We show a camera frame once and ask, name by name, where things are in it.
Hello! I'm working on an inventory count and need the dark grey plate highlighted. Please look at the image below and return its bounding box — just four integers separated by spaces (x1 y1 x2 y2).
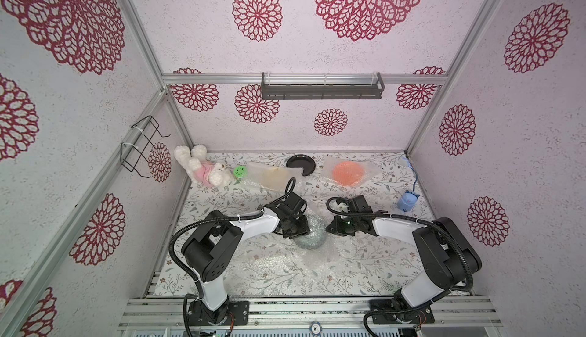
285 154 317 177

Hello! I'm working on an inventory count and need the clear bubble wrap sheet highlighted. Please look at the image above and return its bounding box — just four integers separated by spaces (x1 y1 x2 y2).
224 237 423 297

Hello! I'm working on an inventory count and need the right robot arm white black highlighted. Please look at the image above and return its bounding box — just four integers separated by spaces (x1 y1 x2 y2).
326 195 482 336

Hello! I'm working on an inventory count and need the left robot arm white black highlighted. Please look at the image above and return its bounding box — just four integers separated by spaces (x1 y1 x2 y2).
168 178 310 313

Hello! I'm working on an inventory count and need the yellow plate in bubble wrap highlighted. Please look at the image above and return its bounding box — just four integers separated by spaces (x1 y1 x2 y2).
242 163 303 192

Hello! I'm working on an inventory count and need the orange plate in bubble wrap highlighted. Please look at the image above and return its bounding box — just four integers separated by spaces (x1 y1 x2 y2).
322 156 382 188

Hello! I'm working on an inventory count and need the green round toy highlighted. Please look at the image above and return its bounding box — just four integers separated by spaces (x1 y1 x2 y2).
233 166 248 179

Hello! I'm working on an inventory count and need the white plush bunny pink dress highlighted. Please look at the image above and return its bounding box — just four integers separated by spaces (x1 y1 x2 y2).
173 144 234 188

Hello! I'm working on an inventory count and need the blue toy with cord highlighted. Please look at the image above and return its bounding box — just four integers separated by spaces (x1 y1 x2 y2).
397 155 420 212

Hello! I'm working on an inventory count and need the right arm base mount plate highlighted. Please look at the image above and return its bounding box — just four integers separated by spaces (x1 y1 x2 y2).
369 299 435 325

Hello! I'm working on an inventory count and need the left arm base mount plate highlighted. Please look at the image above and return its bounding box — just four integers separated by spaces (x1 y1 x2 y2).
186 300 250 326

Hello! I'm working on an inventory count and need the black wire wall basket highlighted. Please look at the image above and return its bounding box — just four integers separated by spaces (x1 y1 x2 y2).
118 115 169 178

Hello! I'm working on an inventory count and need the aluminium front rail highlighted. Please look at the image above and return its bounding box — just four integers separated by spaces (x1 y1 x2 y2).
115 296 503 331

